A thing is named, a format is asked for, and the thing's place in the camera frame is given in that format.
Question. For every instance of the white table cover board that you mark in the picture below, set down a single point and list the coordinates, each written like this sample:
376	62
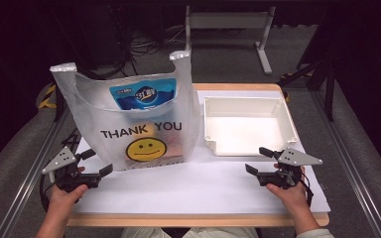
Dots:
185	188

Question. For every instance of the person's left hand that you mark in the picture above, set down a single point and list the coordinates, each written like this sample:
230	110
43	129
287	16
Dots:
64	196

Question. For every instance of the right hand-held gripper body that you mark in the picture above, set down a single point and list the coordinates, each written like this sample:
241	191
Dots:
294	158

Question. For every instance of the white metal stand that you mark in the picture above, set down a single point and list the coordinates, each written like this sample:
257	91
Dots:
231	21

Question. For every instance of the blue snack bag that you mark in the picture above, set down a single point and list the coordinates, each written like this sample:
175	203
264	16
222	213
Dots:
144	94

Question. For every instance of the aluminium floor rail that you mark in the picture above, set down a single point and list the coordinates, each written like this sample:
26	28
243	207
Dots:
350	165
29	178

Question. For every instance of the yellow black striped tape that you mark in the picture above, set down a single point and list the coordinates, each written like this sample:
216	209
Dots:
48	97

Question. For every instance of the person's right hand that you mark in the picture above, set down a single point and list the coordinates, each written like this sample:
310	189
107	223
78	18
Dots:
289	196

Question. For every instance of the black metal stand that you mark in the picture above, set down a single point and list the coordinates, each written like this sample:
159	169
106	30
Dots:
324	82

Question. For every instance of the person's legs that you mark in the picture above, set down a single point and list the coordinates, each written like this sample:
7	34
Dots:
188	233

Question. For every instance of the white plastic tray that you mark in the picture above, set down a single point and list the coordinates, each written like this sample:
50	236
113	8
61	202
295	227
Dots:
244	129

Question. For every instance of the translucent plastic shopping bag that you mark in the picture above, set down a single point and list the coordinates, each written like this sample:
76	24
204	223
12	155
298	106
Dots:
112	132

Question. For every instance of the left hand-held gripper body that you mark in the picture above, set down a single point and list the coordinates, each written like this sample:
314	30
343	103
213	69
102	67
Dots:
59	161

